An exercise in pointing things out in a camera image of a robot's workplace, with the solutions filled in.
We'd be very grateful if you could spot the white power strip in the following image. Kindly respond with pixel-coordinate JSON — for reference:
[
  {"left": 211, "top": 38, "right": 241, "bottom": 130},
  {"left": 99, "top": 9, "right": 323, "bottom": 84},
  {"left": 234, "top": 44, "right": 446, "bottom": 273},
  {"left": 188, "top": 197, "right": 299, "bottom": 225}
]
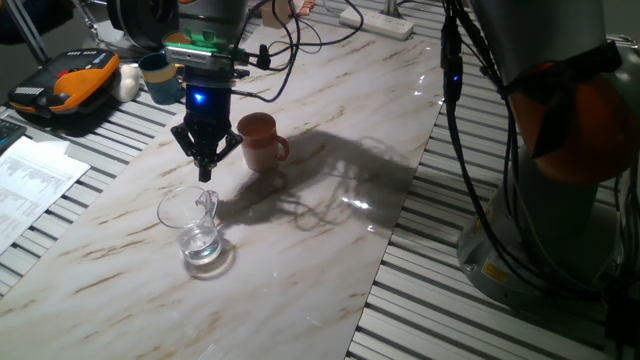
[{"left": 338, "top": 4, "right": 416, "bottom": 42}]

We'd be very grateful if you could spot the black round device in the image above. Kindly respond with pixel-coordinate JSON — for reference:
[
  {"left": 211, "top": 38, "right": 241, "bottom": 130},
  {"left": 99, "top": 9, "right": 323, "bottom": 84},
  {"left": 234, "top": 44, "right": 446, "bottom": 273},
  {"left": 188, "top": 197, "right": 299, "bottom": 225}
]
[{"left": 106, "top": 0, "right": 181, "bottom": 50}]

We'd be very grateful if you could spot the black keyboard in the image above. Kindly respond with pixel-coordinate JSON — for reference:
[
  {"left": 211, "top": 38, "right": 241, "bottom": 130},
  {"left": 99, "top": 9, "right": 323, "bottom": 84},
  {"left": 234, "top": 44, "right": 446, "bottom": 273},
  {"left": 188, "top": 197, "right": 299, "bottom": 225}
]
[{"left": 0, "top": 118, "right": 28, "bottom": 156}]

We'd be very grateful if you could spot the clear glass mug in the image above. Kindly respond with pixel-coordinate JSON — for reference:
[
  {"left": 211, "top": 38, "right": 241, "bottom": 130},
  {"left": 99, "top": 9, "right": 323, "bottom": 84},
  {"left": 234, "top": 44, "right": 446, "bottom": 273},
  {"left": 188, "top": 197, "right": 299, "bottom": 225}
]
[{"left": 156, "top": 185, "right": 221, "bottom": 266}]

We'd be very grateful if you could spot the white marble pattern board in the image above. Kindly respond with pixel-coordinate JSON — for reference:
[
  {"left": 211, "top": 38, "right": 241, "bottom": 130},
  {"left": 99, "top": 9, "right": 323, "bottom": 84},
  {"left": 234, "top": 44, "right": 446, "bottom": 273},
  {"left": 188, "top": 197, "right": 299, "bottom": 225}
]
[{"left": 0, "top": 18, "right": 457, "bottom": 360}]

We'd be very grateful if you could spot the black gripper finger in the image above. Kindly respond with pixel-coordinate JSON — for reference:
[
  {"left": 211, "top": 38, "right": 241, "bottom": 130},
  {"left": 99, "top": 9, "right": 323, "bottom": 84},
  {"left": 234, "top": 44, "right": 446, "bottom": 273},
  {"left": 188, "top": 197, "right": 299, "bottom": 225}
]
[
  {"left": 204, "top": 131, "right": 244, "bottom": 184},
  {"left": 170, "top": 123, "right": 206, "bottom": 184}
]

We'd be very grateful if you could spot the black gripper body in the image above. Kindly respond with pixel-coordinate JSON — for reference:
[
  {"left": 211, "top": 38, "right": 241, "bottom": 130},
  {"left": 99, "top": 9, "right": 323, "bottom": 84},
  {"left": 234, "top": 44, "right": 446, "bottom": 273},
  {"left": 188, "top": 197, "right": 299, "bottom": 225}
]
[{"left": 183, "top": 67, "right": 234, "bottom": 156}]

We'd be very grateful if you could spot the teal mug yellow band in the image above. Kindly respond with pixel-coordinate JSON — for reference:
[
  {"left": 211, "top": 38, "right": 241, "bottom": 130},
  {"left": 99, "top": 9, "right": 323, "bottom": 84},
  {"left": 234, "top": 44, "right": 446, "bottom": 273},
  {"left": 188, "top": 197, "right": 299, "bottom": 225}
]
[{"left": 137, "top": 51, "right": 186, "bottom": 106}]

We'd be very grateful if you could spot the white printed paper sheet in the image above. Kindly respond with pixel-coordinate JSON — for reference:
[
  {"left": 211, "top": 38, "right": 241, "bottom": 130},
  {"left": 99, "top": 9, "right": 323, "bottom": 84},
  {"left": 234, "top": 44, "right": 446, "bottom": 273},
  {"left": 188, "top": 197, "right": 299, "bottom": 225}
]
[{"left": 0, "top": 135, "right": 92, "bottom": 256}]

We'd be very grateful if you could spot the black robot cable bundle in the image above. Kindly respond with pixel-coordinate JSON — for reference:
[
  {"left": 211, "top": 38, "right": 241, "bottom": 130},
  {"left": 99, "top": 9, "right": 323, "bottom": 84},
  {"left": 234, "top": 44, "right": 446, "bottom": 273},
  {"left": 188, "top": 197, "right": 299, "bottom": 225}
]
[{"left": 229, "top": 0, "right": 640, "bottom": 301}]

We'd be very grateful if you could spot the grey metal bar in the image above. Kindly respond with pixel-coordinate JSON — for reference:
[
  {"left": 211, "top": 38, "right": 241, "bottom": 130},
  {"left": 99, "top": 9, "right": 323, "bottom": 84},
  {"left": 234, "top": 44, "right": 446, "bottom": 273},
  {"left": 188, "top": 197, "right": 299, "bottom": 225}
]
[{"left": 2, "top": 0, "right": 51, "bottom": 65}]

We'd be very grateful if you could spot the small white rounded object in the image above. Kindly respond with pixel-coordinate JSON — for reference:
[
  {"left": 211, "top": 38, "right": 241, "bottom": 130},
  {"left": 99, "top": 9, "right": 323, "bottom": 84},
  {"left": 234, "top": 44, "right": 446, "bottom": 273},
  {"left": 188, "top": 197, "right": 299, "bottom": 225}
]
[{"left": 112, "top": 63, "right": 142, "bottom": 104}]

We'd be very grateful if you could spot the orange black teach pendant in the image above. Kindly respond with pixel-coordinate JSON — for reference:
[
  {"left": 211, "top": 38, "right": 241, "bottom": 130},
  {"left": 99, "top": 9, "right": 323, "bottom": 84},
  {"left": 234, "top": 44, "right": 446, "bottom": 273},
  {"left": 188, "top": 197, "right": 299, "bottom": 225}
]
[{"left": 7, "top": 48, "right": 122, "bottom": 119}]

